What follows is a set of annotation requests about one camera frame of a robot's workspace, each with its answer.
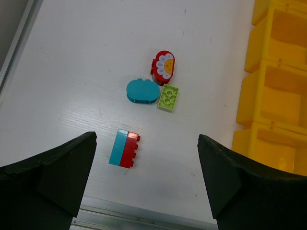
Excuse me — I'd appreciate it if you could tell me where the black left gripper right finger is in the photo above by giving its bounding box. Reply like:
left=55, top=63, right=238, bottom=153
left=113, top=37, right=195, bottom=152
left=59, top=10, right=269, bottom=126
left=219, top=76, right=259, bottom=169
left=198, top=134, right=307, bottom=230

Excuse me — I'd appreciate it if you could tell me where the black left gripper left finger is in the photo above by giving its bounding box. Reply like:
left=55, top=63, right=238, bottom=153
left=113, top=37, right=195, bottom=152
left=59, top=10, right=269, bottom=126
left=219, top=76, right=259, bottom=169
left=0, top=132, right=97, bottom=230

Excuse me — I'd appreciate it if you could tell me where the yellow divided plastic bin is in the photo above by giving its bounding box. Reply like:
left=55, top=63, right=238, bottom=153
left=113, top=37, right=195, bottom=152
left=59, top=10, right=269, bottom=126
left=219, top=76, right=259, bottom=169
left=232, top=0, right=307, bottom=175

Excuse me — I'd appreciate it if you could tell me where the teal rectangular lego brick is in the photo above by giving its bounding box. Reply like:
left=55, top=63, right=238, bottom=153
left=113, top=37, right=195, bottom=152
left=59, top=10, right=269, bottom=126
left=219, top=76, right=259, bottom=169
left=109, top=129, right=128, bottom=166

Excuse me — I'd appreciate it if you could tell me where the red studded lego brick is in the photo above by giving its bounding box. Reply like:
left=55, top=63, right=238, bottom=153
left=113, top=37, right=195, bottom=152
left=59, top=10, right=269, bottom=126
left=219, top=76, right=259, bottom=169
left=119, top=132, right=141, bottom=169

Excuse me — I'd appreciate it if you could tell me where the lime green lego brick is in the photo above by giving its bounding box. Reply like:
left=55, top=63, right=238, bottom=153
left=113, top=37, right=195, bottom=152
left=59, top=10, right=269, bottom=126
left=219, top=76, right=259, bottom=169
left=158, top=84, right=179, bottom=111

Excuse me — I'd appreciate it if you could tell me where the teal rounded lego brick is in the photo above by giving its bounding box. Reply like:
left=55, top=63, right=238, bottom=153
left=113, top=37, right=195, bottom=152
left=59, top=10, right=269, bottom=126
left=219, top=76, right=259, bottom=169
left=126, top=79, right=160, bottom=104

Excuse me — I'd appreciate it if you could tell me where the red flower lego brick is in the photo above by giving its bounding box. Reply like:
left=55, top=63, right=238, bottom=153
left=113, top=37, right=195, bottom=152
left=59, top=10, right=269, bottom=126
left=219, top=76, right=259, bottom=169
left=150, top=50, right=175, bottom=86

